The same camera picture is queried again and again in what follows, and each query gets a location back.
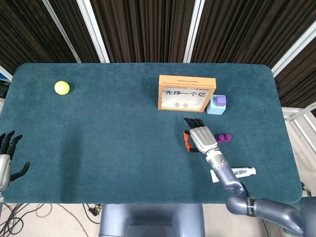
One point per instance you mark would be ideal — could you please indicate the white toothpaste tube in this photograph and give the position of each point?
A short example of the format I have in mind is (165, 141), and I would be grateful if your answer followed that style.
(244, 172)

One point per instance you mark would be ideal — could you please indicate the black box device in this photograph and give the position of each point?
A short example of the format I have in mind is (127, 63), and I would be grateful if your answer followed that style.
(3, 89)

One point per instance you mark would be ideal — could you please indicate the wooden coin box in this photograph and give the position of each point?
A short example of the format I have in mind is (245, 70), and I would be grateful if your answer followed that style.
(187, 83)

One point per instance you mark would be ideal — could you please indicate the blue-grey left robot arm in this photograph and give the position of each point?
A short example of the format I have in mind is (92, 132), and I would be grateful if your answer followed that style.
(1, 196)

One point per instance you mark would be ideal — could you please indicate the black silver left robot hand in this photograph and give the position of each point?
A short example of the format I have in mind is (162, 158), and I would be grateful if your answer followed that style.
(3, 168)

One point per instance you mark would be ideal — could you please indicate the thin white frame post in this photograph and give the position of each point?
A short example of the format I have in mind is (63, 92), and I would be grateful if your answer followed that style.
(63, 32)

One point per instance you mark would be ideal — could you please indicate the yellow-green tennis ball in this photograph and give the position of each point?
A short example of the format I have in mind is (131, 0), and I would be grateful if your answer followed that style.
(62, 87)

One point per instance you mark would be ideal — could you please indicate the black power plug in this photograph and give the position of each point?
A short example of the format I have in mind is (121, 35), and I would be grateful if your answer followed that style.
(95, 210)

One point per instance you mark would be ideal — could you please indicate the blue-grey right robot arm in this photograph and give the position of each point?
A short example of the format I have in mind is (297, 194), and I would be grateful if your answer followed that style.
(229, 177)

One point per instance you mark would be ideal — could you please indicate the dark pleated curtain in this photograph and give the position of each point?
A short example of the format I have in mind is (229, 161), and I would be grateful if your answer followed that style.
(148, 27)

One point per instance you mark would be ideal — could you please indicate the blue white panel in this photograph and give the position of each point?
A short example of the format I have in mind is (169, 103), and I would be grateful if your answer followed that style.
(4, 74)

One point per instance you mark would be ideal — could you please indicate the light blue foam block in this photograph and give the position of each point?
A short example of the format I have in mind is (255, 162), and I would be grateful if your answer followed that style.
(214, 108)

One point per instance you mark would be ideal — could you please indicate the wide white frame post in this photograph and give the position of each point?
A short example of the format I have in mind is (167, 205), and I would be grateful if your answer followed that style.
(95, 32)
(193, 32)
(293, 49)

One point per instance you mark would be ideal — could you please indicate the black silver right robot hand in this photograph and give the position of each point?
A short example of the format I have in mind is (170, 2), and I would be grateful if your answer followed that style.
(203, 139)

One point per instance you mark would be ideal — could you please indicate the blue-grey robot torso base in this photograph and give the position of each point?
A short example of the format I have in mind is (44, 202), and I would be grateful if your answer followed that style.
(150, 219)

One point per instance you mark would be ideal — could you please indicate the purple two-stud toy brick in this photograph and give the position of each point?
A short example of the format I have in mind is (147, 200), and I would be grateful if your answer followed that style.
(224, 137)

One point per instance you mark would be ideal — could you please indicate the white metal rack frame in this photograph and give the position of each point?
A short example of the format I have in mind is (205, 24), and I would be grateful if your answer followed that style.
(300, 114)

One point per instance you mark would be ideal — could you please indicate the teal table cloth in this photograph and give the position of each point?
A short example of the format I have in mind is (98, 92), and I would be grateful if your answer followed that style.
(111, 148)

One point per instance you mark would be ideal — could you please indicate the purple foam cube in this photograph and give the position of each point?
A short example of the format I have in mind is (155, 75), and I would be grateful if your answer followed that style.
(221, 99)

